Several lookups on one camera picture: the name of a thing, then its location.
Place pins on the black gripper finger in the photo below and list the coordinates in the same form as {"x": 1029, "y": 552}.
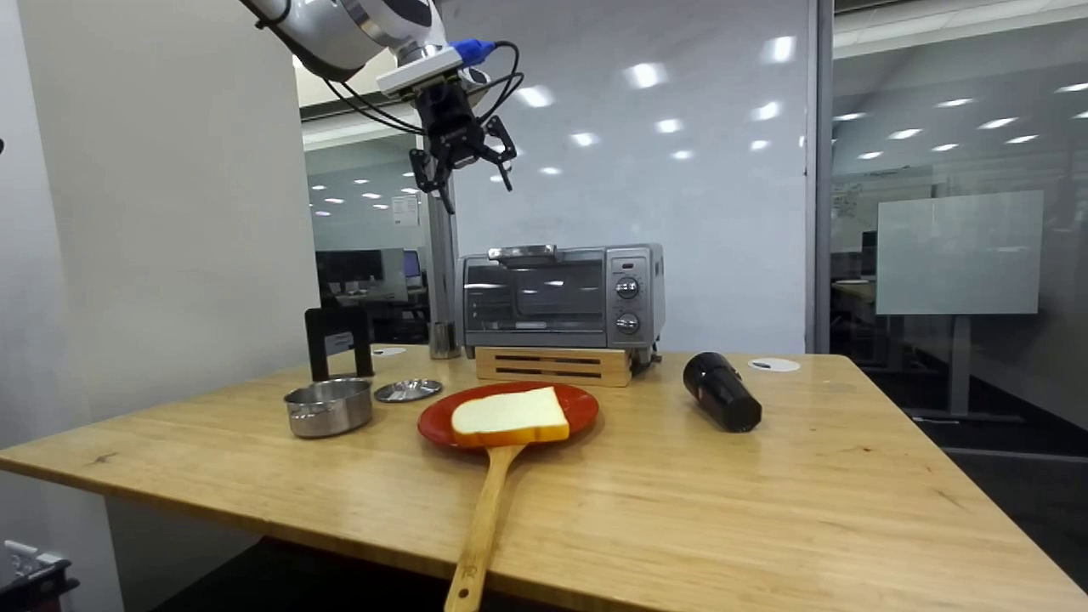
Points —
{"x": 504, "y": 167}
{"x": 436, "y": 180}

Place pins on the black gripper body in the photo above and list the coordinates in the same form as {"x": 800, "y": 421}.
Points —
{"x": 455, "y": 119}

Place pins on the silver toaster oven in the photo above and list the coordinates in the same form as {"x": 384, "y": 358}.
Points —
{"x": 557, "y": 296}

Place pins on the grey metal pillar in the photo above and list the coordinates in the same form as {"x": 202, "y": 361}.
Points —
{"x": 443, "y": 272}

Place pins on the slotted wooden block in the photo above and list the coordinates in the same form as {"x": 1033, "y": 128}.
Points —
{"x": 553, "y": 364}

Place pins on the round steel lid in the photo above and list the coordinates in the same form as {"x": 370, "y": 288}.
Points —
{"x": 408, "y": 393}

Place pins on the wooden spatula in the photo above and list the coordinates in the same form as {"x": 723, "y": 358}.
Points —
{"x": 511, "y": 413}

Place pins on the small steel pot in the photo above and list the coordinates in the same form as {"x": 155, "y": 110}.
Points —
{"x": 328, "y": 409}

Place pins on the red plate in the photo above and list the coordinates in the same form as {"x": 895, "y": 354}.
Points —
{"x": 580, "y": 413}

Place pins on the black cylinder bottle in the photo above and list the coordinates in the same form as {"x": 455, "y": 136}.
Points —
{"x": 723, "y": 393}

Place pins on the black box with grey top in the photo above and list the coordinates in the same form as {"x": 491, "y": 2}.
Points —
{"x": 33, "y": 575}

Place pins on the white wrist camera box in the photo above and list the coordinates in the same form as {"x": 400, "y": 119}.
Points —
{"x": 436, "y": 61}

